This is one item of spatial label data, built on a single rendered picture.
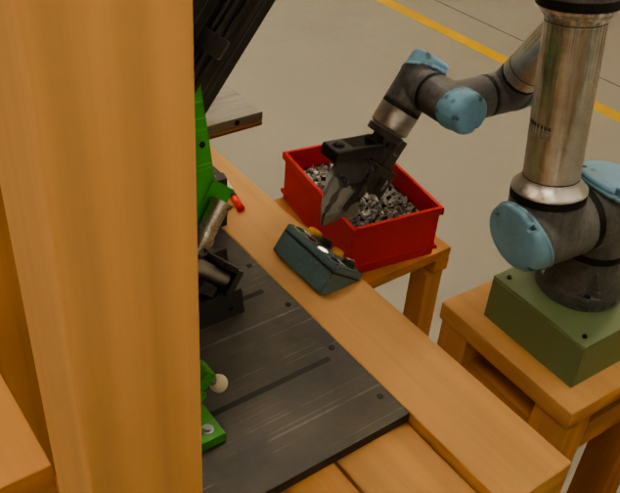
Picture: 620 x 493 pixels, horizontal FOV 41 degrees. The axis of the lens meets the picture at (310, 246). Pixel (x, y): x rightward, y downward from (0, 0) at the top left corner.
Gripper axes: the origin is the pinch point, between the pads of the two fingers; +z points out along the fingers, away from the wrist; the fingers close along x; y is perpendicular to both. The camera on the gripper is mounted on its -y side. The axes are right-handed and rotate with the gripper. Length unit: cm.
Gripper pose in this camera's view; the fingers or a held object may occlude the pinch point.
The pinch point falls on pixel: (323, 218)
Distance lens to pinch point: 153.6
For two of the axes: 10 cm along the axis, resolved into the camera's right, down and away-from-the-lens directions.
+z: -5.2, 8.3, 2.1
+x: -5.9, -5.2, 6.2
